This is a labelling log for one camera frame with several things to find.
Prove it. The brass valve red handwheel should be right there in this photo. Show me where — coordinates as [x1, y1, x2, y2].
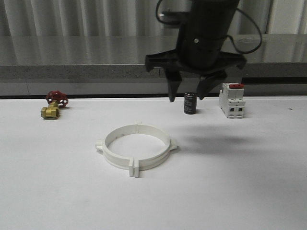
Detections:
[41, 91, 69, 119]

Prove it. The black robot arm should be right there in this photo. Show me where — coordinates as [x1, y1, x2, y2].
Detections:
[145, 0, 247, 102]

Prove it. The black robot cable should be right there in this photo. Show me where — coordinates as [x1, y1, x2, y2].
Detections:
[155, 0, 263, 54]

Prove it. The white circuit breaker red switch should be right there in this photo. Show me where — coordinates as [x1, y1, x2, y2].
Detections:
[219, 83, 246, 118]

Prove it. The white half pipe clamp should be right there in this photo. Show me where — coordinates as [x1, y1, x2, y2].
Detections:
[133, 123, 178, 177]
[95, 122, 141, 177]

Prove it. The black cylindrical capacitor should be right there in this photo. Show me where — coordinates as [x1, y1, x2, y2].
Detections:
[184, 92, 197, 115]

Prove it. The grey stone counter ledge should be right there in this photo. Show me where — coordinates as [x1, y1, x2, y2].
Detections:
[0, 34, 307, 97]

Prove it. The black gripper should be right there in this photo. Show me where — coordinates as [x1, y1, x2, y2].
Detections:
[145, 24, 247, 102]

